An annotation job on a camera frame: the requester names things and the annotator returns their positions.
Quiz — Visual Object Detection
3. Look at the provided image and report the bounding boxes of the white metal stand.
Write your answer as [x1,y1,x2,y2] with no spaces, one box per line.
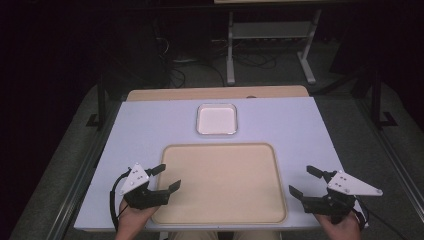
[225,9,323,86]

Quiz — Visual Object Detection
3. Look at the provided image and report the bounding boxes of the black floor cables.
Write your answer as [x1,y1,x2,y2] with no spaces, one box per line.
[153,33,278,89]

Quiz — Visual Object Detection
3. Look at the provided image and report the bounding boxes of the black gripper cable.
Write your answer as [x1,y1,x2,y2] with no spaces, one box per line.
[352,195,403,240]
[109,169,132,232]

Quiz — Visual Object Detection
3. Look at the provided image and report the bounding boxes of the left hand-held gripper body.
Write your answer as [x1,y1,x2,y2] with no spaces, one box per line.
[119,162,170,211]

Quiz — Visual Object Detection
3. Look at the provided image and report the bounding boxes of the large beige tray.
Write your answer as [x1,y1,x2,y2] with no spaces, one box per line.
[151,142,289,225]

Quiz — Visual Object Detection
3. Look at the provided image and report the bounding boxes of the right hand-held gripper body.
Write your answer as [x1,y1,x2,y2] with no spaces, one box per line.
[302,170,384,224]

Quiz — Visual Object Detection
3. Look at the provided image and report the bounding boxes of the person's left hand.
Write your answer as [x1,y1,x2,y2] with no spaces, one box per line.
[115,199,161,240]

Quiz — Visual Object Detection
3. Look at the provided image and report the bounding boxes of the black metal stand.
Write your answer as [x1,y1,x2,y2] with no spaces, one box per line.
[369,68,399,130]
[85,79,108,132]

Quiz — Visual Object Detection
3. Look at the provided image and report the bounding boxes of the person's right hand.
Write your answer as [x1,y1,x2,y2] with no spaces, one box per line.
[314,211,363,240]

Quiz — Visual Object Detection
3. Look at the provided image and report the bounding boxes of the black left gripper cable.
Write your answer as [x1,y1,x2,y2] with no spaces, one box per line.
[109,169,132,232]

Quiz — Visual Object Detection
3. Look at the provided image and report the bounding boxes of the small white square dish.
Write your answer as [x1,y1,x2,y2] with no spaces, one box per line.
[195,102,239,136]

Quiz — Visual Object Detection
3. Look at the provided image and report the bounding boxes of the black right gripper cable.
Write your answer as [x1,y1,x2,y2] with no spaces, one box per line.
[352,195,403,240]

